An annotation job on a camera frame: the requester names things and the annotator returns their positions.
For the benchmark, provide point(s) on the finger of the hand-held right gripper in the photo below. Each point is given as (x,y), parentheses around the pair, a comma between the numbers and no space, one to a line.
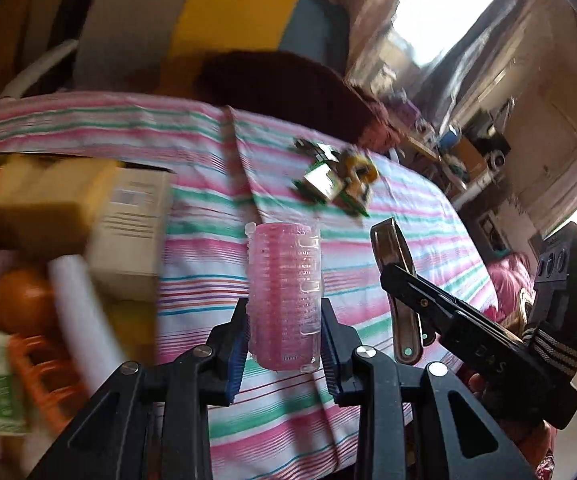
(418,292)

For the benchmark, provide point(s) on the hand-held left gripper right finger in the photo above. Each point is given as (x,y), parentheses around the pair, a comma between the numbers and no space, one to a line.
(331,360)

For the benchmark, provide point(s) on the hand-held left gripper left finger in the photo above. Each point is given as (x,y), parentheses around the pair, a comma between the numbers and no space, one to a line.
(236,360)

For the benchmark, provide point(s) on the silver metal tool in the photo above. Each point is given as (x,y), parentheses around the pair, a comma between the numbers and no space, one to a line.
(393,250)

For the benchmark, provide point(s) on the beige cardboard box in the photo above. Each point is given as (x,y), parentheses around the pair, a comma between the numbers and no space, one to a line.
(128,240)

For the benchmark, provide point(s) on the white cylinder tube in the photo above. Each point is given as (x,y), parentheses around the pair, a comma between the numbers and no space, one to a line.
(78,305)

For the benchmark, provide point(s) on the orange hair claw clip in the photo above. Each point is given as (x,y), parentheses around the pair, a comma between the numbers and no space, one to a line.
(28,360)

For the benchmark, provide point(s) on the gold metal tin box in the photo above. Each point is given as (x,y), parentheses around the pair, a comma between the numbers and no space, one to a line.
(143,165)

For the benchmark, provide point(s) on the orange fruit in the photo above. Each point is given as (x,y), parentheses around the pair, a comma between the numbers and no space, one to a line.
(23,300)

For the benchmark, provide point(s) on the green white tube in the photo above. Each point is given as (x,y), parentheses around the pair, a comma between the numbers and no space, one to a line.
(1,385)

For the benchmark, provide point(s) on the yellow sponge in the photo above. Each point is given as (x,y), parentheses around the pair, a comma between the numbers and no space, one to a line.
(43,200)

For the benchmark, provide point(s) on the person's right hand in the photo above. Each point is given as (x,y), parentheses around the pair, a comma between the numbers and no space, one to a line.
(477,386)

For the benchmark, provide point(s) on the pink fabric bundle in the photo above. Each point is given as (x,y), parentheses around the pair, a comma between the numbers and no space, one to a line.
(508,280)

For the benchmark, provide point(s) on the striped tablecloth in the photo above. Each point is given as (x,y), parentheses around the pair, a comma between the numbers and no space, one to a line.
(418,200)

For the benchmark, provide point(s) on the cluttered wooden side table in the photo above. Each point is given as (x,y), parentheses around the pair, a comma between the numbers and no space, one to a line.
(463,160)

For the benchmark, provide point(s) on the yellow tape roll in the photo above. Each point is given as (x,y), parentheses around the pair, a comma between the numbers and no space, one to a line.
(353,162)

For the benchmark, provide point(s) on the pink garment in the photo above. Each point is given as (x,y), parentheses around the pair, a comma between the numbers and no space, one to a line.
(381,122)

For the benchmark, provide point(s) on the purple packet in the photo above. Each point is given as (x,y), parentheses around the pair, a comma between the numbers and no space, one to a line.
(403,110)

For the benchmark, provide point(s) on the dark red garment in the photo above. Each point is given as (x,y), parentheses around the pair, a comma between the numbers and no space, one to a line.
(278,85)

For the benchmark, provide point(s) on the patterned curtain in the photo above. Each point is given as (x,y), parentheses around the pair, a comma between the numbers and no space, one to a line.
(373,20)

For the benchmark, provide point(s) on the window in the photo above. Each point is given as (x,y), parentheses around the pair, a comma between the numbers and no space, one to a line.
(443,5)

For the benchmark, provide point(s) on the grey yellow blue chair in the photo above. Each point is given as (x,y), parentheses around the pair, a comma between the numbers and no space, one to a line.
(228,10)

